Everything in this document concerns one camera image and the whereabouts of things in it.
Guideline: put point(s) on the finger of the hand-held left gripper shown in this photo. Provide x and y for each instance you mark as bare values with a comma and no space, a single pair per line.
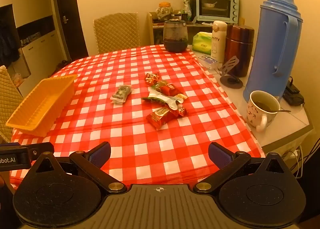
41,148

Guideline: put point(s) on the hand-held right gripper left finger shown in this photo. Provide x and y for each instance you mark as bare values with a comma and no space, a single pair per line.
100,155

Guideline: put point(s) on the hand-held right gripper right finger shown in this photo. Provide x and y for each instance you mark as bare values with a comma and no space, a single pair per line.
220,155

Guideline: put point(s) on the yellow plastic basket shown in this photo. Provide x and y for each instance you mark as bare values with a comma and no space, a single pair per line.
42,103

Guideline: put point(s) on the small red candy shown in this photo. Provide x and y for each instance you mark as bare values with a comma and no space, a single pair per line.
181,111

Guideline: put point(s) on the silver green snack packet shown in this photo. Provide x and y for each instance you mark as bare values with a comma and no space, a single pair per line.
121,93

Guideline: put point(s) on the large red snack packet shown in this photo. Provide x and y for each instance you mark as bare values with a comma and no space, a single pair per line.
160,117

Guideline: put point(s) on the white green snack packet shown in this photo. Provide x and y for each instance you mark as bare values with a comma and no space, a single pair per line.
165,100

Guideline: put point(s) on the small red snack packet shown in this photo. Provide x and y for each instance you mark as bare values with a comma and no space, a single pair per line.
170,90

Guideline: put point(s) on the yellow green snack wrapper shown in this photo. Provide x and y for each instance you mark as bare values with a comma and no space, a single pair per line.
162,84

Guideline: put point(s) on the red gold foil candy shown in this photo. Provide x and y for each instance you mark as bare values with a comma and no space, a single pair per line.
152,78

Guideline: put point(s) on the red white checkered tablecloth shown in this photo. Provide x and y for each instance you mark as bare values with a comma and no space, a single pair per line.
140,143

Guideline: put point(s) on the white patterned mug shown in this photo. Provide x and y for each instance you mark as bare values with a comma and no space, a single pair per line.
260,116

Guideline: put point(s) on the beige quilted chair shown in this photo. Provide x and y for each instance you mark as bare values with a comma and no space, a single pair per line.
7,98

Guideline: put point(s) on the metal spoon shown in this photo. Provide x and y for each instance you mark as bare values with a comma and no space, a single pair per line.
283,111

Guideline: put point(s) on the grey phone stand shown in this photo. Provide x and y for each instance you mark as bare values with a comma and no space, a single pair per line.
231,78

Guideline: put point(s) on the dark shoes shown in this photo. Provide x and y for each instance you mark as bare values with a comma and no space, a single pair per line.
61,65

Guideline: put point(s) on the blue white flat packet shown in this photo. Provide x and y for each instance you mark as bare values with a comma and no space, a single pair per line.
208,61

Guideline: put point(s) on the black power adapter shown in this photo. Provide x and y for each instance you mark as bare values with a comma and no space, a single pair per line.
293,92

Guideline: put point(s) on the white cabinet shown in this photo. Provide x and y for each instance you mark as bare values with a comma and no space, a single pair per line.
35,51

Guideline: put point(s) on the brown metal thermos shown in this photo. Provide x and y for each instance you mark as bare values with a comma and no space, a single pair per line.
240,46

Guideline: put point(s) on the white insulated bottle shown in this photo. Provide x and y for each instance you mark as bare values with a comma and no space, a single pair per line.
218,43

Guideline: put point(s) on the green tissue pack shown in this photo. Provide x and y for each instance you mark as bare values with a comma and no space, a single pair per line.
202,43

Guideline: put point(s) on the dark hanging clothes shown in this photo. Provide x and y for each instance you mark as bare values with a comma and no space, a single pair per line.
7,38

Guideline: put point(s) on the blue thermos jug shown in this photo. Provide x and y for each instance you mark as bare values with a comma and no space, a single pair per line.
270,43

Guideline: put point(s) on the quilted chair back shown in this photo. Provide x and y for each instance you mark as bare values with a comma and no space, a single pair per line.
116,32

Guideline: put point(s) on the glass jar with dark liquid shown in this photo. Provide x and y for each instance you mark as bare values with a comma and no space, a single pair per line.
175,36

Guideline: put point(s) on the dark door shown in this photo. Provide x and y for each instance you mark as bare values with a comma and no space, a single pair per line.
68,13

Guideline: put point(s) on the wooden shelf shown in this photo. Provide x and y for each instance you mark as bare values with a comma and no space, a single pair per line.
152,26

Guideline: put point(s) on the light blue toaster oven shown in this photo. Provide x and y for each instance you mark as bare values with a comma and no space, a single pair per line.
233,6

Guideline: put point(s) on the white bowl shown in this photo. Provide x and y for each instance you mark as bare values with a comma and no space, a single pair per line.
209,5

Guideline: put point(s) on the green white bag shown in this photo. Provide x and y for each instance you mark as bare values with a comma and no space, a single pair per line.
186,7

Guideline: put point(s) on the orange lid jar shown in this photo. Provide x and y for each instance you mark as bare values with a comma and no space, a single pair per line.
164,9

